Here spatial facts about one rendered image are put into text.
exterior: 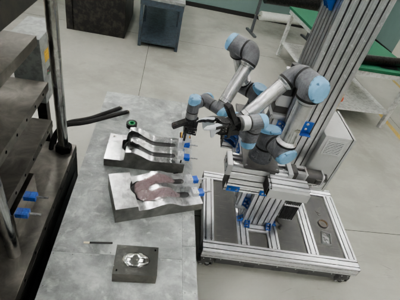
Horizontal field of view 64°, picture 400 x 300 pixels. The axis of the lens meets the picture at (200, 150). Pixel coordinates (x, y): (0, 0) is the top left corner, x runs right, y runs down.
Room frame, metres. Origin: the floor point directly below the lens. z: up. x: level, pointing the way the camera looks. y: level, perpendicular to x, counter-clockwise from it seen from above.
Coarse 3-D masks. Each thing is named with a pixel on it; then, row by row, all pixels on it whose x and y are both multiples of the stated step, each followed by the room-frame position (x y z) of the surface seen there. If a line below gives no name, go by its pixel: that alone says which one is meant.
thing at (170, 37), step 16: (144, 0) 5.09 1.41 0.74; (160, 0) 5.13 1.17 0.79; (176, 0) 5.30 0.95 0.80; (144, 16) 5.98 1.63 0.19; (160, 16) 6.46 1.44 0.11; (176, 16) 6.71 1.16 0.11; (144, 32) 5.44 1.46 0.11; (160, 32) 5.63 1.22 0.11; (176, 32) 5.83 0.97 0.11; (176, 48) 5.22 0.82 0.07
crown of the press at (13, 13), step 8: (0, 0) 0.89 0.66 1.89; (8, 0) 0.94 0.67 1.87; (16, 0) 0.99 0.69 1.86; (24, 0) 1.05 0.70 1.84; (32, 0) 1.12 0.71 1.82; (0, 8) 0.88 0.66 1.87; (8, 8) 0.93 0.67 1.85; (16, 8) 0.98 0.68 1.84; (24, 8) 1.04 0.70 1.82; (0, 16) 0.87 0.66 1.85; (8, 16) 0.92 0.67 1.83; (16, 16) 0.97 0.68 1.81; (0, 24) 0.86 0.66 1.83; (8, 24) 0.91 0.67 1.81
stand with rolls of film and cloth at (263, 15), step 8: (264, 0) 7.25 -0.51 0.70; (272, 0) 7.16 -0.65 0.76; (280, 0) 7.23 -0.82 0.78; (288, 0) 7.31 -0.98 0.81; (296, 0) 7.39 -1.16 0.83; (304, 0) 7.47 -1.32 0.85; (312, 0) 7.57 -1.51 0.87; (320, 0) 7.68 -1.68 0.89; (304, 8) 7.53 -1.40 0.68; (312, 8) 7.58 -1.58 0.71; (256, 16) 7.18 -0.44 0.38; (264, 16) 7.18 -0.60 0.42; (272, 16) 7.26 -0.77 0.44; (280, 16) 7.35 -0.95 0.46; (288, 16) 7.45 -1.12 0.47; (296, 24) 7.57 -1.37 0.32
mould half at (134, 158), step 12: (144, 132) 1.69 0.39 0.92; (108, 144) 1.55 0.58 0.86; (120, 144) 1.58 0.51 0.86; (144, 144) 1.58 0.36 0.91; (108, 156) 1.44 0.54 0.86; (120, 156) 1.47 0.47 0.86; (132, 156) 1.45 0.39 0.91; (144, 156) 1.47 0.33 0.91; (144, 168) 1.46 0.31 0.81; (156, 168) 1.48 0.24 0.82; (168, 168) 1.50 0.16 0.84; (180, 168) 1.51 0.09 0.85
